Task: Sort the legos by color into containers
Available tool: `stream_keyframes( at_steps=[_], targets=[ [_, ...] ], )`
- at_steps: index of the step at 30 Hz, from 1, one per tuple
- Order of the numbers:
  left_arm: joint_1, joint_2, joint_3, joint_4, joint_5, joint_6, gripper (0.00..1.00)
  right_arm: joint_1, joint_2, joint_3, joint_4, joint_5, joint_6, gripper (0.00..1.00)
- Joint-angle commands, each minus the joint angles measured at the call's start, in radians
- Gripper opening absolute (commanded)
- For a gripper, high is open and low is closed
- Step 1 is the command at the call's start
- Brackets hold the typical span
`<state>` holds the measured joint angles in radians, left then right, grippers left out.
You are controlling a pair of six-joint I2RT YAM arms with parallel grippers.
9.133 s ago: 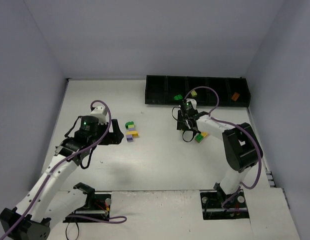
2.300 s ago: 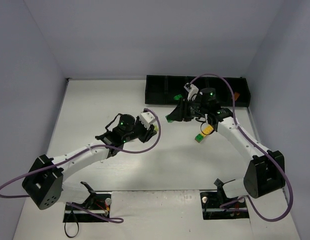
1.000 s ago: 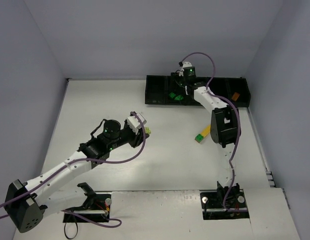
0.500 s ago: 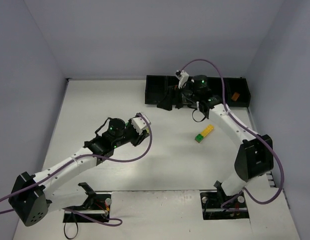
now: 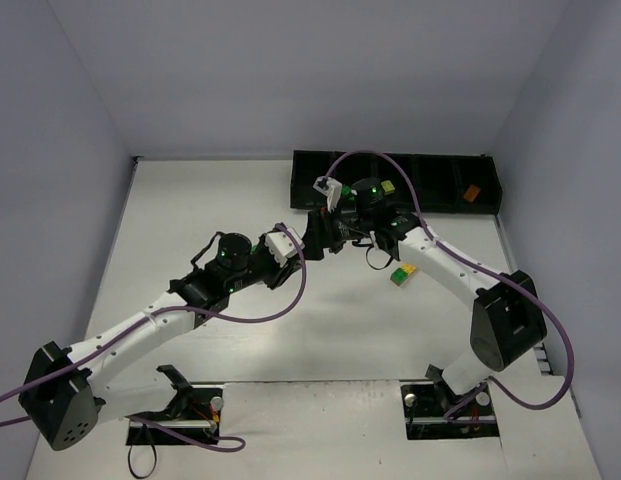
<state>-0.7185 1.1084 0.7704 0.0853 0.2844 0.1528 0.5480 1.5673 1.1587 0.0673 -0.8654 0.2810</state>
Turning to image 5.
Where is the purple cable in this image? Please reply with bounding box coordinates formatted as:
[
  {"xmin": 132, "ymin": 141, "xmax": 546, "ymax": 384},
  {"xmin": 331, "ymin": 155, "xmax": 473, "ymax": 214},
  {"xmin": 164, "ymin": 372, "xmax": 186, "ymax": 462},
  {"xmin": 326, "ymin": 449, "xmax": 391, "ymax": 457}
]
[
  {"xmin": 0, "ymin": 222, "xmax": 307, "ymax": 451},
  {"xmin": 325, "ymin": 151, "xmax": 575, "ymax": 424}
]

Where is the left base mount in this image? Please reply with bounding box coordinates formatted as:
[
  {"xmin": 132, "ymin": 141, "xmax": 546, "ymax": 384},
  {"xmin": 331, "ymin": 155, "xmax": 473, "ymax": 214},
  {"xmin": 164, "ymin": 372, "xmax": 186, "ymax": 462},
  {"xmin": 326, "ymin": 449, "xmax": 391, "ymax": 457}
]
[{"xmin": 125, "ymin": 384, "xmax": 224, "ymax": 446}]

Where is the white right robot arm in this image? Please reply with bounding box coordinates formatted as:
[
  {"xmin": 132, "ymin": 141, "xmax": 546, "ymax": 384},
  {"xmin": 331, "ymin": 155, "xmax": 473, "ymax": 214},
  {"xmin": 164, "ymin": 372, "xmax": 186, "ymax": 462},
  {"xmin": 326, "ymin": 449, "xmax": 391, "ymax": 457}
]
[{"xmin": 303, "ymin": 177, "xmax": 547, "ymax": 398}]

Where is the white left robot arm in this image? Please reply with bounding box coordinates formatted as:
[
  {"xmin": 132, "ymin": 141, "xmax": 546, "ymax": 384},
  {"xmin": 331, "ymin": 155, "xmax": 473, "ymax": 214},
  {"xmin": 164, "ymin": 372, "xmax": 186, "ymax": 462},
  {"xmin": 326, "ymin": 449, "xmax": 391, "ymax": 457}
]
[{"xmin": 18, "ymin": 224, "xmax": 306, "ymax": 451}]

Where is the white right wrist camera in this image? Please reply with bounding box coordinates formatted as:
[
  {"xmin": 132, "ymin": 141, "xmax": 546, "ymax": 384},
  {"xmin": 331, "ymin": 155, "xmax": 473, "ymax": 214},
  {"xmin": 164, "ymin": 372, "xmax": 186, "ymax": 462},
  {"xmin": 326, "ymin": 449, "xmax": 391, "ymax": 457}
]
[{"xmin": 313, "ymin": 176, "xmax": 343, "ymax": 213}]

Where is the right base mount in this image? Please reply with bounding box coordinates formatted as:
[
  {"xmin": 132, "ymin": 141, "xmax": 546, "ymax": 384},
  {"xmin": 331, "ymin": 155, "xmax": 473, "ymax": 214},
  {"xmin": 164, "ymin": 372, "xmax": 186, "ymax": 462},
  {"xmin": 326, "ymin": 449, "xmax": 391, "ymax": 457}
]
[{"xmin": 400, "ymin": 381, "xmax": 500, "ymax": 441}]

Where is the yellow long lego brick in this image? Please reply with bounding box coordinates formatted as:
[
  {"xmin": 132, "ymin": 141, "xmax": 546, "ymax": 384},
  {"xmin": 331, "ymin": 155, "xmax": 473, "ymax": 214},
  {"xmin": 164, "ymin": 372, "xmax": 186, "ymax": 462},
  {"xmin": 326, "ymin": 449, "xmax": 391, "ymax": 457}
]
[{"xmin": 401, "ymin": 263, "xmax": 419, "ymax": 277}]

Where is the black compartment tray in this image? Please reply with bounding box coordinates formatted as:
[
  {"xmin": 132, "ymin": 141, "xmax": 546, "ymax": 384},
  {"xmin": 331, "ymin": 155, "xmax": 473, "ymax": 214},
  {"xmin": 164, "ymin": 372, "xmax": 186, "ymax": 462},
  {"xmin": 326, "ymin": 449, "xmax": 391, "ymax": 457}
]
[{"xmin": 289, "ymin": 150, "xmax": 503, "ymax": 215}]

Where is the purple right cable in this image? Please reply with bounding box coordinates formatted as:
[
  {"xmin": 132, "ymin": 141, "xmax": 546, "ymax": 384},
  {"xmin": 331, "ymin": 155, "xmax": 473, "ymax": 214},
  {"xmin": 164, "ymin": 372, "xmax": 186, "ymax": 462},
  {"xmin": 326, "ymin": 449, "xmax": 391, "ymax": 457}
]
[{"xmin": 325, "ymin": 151, "xmax": 575, "ymax": 424}]

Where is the base mount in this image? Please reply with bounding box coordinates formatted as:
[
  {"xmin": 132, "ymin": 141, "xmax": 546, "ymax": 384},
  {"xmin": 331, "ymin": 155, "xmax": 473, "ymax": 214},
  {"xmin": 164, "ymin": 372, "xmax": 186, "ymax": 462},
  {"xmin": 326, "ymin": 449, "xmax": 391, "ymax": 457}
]
[
  {"xmin": 400, "ymin": 381, "xmax": 500, "ymax": 441},
  {"xmin": 125, "ymin": 384, "xmax": 224, "ymax": 446}
]

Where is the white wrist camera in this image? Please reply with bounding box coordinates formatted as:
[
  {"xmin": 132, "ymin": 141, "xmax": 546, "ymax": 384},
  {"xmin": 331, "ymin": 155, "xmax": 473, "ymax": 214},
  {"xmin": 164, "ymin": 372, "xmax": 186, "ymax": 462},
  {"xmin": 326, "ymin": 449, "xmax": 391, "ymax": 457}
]
[
  {"xmin": 313, "ymin": 176, "xmax": 343, "ymax": 213},
  {"xmin": 264, "ymin": 224, "xmax": 304, "ymax": 268}
]

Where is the lime lego brick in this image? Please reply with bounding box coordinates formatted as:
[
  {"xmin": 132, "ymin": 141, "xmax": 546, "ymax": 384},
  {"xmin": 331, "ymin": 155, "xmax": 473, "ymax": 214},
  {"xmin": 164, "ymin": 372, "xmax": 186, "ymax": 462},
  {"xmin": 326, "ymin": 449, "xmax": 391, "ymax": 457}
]
[{"xmin": 381, "ymin": 180, "xmax": 396, "ymax": 195}]

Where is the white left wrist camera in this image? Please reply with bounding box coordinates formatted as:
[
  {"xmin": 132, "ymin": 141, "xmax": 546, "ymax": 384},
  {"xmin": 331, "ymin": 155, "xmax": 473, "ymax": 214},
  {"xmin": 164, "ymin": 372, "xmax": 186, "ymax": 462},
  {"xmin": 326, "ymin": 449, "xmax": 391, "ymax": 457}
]
[{"xmin": 264, "ymin": 224, "xmax": 304, "ymax": 268}]

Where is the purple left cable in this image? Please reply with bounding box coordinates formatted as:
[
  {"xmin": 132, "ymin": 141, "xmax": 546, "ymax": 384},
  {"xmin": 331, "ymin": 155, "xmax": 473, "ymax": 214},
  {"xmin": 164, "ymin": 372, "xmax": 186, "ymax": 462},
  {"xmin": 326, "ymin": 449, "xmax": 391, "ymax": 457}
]
[{"xmin": 0, "ymin": 222, "xmax": 307, "ymax": 451}]

